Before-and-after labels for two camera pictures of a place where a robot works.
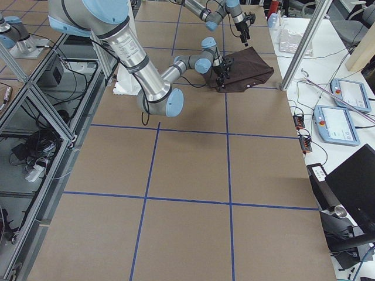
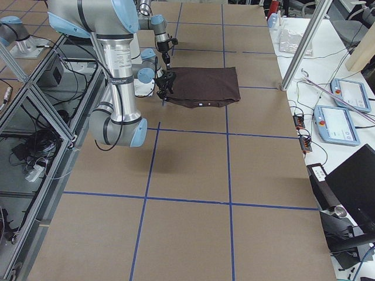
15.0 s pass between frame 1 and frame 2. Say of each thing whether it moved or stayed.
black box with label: stayed
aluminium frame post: stayed
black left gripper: moved
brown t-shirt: moved
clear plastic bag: stayed
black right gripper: moved
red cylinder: stayed
